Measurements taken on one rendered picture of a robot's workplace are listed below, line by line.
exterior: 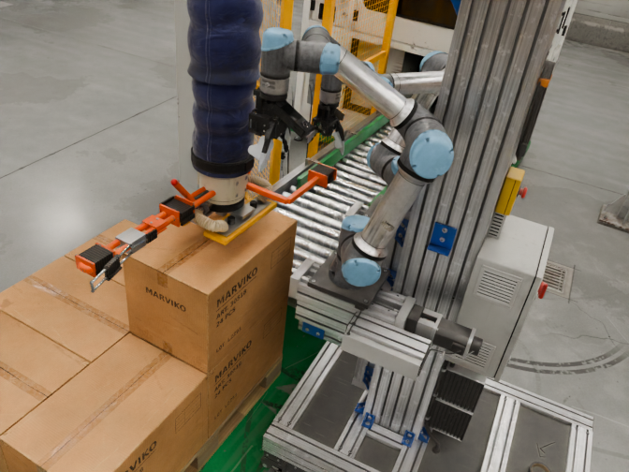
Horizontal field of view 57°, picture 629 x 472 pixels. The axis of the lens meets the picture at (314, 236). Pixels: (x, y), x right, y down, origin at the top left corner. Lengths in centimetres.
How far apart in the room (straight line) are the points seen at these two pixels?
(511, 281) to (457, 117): 55
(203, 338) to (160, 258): 33
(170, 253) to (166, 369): 45
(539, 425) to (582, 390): 64
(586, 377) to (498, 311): 164
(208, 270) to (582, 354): 235
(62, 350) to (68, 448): 45
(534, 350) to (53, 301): 254
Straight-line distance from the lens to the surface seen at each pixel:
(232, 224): 213
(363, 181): 364
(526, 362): 349
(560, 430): 294
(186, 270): 213
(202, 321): 212
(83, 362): 240
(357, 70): 161
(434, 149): 155
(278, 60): 146
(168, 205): 201
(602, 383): 360
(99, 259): 177
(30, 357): 247
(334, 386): 275
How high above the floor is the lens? 226
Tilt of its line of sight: 34 degrees down
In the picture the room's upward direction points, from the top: 7 degrees clockwise
